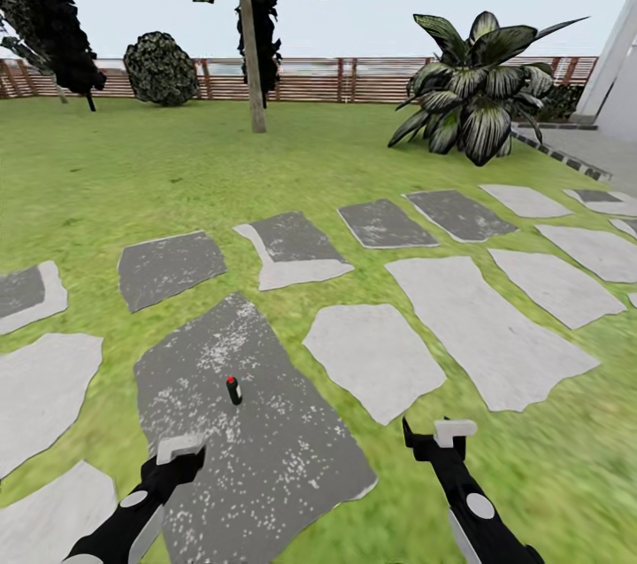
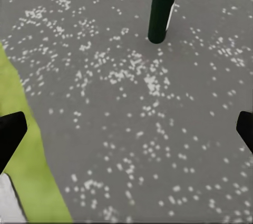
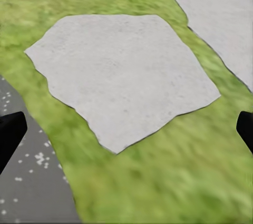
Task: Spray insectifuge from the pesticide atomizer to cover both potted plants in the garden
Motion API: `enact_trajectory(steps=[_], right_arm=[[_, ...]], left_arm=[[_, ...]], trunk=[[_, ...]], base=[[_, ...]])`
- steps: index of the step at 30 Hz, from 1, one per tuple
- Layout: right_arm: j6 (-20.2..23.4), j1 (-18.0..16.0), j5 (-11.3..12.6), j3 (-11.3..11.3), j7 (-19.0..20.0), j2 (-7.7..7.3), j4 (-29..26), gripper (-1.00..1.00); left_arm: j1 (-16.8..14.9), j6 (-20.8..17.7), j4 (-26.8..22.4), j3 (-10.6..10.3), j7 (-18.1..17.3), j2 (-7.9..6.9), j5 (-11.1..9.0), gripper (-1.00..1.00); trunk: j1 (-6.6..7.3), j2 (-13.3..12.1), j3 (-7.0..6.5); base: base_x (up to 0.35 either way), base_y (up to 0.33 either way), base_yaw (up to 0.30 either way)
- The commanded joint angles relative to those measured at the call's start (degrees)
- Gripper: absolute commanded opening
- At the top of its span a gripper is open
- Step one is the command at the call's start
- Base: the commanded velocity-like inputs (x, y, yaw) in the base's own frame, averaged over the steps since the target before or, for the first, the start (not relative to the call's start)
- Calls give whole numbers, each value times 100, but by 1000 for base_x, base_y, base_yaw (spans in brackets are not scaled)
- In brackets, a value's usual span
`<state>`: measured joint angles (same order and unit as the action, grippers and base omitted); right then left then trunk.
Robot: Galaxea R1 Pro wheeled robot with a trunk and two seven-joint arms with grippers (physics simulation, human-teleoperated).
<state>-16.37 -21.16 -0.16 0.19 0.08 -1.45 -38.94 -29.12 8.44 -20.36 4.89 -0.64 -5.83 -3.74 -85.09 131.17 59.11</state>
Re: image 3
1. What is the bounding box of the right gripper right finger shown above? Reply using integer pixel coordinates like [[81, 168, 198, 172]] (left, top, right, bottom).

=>
[[236, 111, 253, 154]]

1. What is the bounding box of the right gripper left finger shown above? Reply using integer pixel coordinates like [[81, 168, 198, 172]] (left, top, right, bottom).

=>
[[0, 111, 27, 175]]

